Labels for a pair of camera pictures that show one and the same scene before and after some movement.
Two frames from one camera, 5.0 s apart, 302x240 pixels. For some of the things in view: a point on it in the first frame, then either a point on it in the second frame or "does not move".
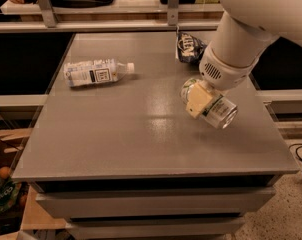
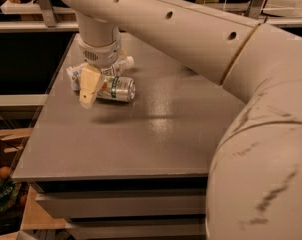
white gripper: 225,73 to 100,56
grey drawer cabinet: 122,160 does not move
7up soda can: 221,111 to 116,87
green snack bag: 4,192 does not move
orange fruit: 3,172 does not move
